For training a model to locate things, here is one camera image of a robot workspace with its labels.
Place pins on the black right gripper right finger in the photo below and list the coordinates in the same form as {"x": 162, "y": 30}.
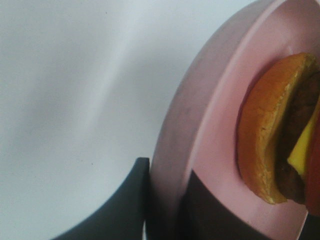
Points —
{"x": 241, "y": 216}

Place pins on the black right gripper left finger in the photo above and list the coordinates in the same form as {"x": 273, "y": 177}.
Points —
{"x": 122, "y": 216}

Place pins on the burger with lettuce and cheese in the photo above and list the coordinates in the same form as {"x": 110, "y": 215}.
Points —
{"x": 278, "y": 134}

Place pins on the pink round plate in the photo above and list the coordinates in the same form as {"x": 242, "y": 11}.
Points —
{"x": 199, "y": 131}

